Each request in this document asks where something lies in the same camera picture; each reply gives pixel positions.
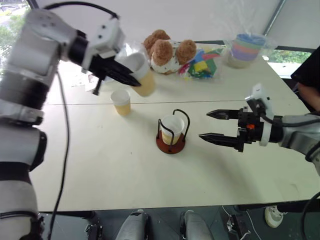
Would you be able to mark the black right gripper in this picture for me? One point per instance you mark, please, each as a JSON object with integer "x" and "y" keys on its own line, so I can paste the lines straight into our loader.
{"x": 251, "y": 130}

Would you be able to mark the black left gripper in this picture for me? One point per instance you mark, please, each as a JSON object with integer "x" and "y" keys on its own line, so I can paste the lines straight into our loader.
{"x": 100, "y": 67}

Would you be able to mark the tan and white paper cup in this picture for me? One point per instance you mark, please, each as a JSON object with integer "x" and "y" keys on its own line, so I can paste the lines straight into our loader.
{"x": 147, "y": 83}
{"x": 173, "y": 125}

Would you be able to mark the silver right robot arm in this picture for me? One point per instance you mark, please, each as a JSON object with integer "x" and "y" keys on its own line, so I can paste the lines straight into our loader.
{"x": 295, "y": 130}

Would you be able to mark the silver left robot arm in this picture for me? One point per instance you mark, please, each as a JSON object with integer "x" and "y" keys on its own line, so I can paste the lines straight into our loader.
{"x": 25, "y": 62}

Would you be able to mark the small plastic cup on table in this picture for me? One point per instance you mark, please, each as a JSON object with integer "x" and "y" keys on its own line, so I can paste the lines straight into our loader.
{"x": 122, "y": 107}

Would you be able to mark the bagged stack of pastel cups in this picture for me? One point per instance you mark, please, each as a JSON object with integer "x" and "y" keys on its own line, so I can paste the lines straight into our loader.
{"x": 245, "y": 50}

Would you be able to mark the brown plush teddy bear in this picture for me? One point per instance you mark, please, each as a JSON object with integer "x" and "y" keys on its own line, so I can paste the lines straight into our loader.
{"x": 162, "y": 52}

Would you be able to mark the bag of colourful blocks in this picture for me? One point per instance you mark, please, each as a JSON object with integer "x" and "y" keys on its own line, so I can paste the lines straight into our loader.
{"x": 202, "y": 65}

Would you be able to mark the person in dark clothes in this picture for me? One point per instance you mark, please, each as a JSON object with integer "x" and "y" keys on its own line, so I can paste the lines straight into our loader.
{"x": 310, "y": 75}

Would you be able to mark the grey rounded shape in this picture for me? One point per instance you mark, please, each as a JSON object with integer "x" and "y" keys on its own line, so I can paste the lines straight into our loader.
{"x": 197, "y": 227}
{"x": 132, "y": 227}

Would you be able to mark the white shoe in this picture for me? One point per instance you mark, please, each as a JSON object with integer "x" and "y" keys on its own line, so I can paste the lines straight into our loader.
{"x": 275, "y": 217}

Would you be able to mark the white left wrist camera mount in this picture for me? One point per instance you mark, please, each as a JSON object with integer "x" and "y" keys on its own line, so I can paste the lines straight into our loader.
{"x": 107, "y": 32}

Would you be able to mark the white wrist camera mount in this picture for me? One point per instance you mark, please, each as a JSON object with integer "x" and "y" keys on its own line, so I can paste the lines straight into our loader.
{"x": 107, "y": 32}
{"x": 260, "y": 92}

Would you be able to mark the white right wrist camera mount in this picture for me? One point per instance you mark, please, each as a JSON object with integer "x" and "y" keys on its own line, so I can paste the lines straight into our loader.
{"x": 260, "y": 92}

